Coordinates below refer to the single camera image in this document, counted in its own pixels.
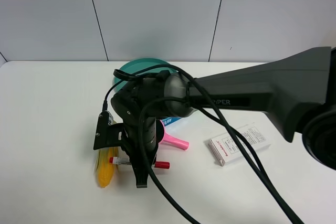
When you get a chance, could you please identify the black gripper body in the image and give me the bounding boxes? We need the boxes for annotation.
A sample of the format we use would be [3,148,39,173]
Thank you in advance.
[110,73,171,161]

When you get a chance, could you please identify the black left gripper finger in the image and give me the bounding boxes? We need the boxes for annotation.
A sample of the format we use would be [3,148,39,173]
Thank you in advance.
[130,154,149,188]

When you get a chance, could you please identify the red capped white marker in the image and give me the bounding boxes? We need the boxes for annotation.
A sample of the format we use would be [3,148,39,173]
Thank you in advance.
[109,157,170,169]

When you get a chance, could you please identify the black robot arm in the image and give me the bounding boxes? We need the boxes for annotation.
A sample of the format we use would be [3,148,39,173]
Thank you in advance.
[95,47,335,187]

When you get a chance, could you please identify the blue toothpaste box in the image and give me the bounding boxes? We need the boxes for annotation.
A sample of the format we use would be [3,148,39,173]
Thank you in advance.
[161,117,181,126]

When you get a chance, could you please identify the toy corn cob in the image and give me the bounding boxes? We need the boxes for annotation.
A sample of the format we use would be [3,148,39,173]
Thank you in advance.
[94,147,119,188]

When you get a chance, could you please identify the teal round plate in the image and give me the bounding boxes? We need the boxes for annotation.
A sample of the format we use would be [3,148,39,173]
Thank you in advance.
[113,58,177,84]

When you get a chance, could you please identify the white paper box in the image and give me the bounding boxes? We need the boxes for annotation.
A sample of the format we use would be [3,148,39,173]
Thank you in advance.
[209,122,272,167]

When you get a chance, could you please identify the pink cup with handle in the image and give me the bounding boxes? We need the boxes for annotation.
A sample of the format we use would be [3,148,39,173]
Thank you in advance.
[156,120,189,151]

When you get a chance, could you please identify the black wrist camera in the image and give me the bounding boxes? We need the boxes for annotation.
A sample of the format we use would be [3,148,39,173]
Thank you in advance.
[93,111,124,150]

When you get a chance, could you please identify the black cables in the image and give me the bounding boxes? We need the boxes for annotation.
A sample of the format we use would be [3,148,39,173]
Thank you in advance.
[101,63,305,224]

